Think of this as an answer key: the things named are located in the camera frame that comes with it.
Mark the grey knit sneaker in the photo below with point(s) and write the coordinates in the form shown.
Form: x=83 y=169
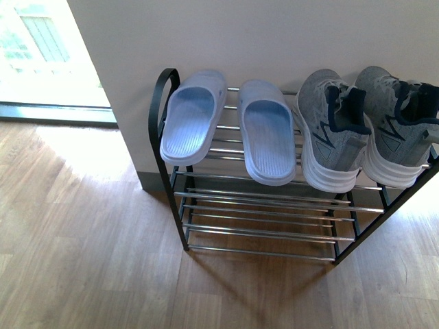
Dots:
x=330 y=115
x=403 y=118

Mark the black metal shoe rack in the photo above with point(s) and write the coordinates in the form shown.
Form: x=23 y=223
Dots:
x=230 y=212

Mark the dark grey window frame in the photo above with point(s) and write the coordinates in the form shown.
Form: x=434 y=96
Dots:
x=82 y=116

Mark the light blue foam slipper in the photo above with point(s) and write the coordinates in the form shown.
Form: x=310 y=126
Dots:
x=267 y=132
x=193 y=113

